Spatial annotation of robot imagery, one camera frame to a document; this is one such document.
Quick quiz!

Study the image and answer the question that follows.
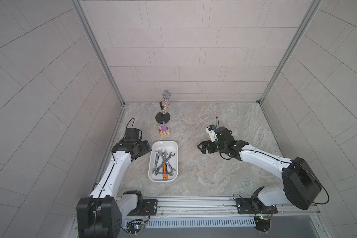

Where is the silver combination wrench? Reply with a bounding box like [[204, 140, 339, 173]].
[[154, 149, 160, 168]]

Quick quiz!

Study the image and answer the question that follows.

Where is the long silver wrench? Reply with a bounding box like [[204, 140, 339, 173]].
[[153, 159, 167, 175]]

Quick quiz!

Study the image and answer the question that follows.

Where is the orange handled adjustable wrench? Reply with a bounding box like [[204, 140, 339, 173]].
[[162, 150, 168, 181]]

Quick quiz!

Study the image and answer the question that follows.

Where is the white storage box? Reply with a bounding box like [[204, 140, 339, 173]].
[[148, 141, 179, 182]]

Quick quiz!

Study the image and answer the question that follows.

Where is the small silver wrench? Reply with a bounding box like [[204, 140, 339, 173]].
[[166, 152, 176, 176]]

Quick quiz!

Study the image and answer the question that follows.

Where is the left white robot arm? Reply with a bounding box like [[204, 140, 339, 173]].
[[76, 140, 151, 238]]

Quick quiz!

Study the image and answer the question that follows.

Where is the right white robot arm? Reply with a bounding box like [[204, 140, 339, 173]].
[[197, 139, 325, 212]]

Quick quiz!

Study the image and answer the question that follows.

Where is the silver wrench lying in box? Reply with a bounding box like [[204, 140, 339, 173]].
[[153, 166, 176, 175]]

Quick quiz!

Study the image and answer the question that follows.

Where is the purple toy on wooden block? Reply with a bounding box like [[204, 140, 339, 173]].
[[158, 121, 170, 137]]

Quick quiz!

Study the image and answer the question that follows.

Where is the left green circuit board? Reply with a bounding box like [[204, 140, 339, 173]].
[[125, 219, 146, 235]]

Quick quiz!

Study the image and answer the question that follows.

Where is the green circuit board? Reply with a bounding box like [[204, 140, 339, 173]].
[[125, 219, 146, 235], [254, 216, 271, 233]]

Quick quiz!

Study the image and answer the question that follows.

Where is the right green circuit board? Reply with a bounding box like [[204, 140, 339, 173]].
[[254, 216, 271, 233]]

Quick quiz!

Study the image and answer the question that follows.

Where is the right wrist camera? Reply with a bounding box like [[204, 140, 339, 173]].
[[205, 125, 233, 142]]

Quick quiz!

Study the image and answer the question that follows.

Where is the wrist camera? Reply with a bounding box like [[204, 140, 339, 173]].
[[205, 125, 233, 142], [123, 128, 142, 143]]

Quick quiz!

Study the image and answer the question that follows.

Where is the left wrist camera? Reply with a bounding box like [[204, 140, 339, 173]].
[[123, 128, 142, 143]]

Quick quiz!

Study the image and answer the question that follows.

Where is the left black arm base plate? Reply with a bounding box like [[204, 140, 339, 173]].
[[128, 199, 158, 216]]

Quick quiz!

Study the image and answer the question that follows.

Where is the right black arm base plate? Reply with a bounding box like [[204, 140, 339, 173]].
[[234, 197, 278, 215]]

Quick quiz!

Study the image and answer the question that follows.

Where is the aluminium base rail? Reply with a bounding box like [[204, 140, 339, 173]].
[[121, 195, 320, 231]]

